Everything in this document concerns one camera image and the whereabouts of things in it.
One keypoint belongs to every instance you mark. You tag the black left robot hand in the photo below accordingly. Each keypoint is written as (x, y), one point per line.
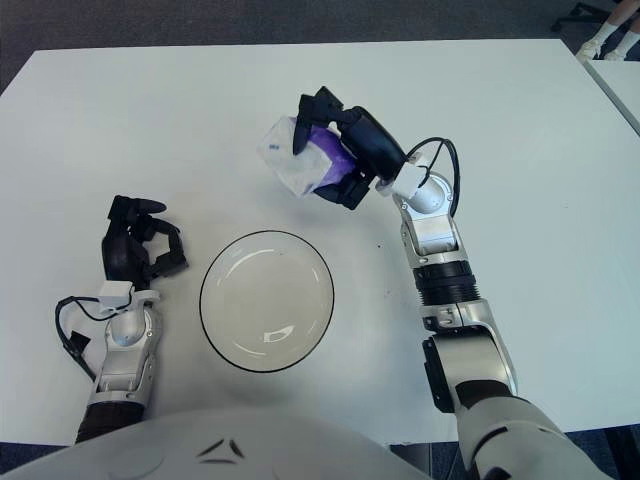
(120, 252)

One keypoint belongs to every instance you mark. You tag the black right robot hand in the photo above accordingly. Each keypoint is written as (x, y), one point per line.
(375, 145)

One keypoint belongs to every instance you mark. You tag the purple tissue paper pack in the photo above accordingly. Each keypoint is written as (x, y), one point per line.
(300, 170)

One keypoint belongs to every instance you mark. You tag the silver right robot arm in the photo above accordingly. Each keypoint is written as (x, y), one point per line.
(440, 240)

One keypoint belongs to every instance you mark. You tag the white plate black rim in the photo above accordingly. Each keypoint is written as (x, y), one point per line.
(267, 300)

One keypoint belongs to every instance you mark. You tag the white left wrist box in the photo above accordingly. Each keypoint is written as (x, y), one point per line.
(116, 295)

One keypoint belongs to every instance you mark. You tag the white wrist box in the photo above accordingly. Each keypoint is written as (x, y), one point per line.
(116, 295)
(409, 181)

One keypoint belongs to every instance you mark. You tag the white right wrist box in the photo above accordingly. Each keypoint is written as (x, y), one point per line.
(409, 181)

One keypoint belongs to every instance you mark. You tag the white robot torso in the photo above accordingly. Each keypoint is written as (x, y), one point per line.
(225, 450)

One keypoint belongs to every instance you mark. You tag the black office chair base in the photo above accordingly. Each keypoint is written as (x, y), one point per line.
(575, 15)

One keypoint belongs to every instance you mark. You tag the white neighbouring table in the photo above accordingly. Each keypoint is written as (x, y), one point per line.
(622, 85)

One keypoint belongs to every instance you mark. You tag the person leg white sock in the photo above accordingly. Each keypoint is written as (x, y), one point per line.
(605, 32)
(625, 45)

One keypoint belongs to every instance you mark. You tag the black table leg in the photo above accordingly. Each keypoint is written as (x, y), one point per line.
(625, 450)

